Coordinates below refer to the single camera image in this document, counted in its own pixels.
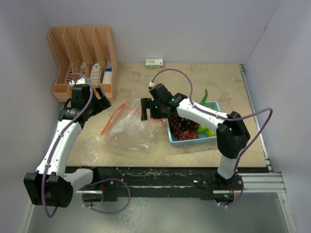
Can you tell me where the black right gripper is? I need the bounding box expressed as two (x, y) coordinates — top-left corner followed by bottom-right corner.
(141, 98), (170, 121)

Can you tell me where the clear zip top bag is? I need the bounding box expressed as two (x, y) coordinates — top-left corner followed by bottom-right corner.
(101, 99), (166, 151)

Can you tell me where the dark red grape bunch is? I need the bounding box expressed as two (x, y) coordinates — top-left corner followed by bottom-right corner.
(168, 115), (199, 140)

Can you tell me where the light blue plastic basket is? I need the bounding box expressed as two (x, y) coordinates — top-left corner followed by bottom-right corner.
(164, 100), (222, 148)

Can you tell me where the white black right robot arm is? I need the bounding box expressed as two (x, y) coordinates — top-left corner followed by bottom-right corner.
(140, 83), (250, 190)

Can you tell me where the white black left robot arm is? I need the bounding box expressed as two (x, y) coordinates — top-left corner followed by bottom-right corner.
(23, 84), (111, 208)

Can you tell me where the white blue box in organizer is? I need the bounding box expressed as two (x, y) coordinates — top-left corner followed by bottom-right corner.
(102, 61), (112, 84)

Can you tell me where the white bottle in organizer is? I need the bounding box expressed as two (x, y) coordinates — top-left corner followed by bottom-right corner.
(90, 63), (100, 83)

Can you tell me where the small green white box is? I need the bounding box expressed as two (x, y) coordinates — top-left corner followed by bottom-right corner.
(145, 58), (163, 68)

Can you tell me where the orange plastic file organizer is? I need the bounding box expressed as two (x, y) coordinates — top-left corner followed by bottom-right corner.
(48, 26), (118, 102)

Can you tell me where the green chili pepper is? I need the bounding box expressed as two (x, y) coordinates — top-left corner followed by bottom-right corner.
(199, 89), (208, 105)

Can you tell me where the green custard apple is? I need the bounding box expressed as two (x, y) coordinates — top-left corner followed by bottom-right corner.
(196, 124), (208, 134)

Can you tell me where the yellow-green custard apple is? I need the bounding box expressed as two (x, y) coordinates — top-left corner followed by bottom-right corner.
(207, 129), (216, 137)

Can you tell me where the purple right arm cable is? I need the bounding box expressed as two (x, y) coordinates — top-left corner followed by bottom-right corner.
(148, 68), (274, 209)

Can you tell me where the black metal base frame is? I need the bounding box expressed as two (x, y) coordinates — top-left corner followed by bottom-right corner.
(78, 166), (243, 202)

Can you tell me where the aluminium rail frame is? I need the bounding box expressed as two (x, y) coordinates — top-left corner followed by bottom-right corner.
(238, 64), (297, 233)

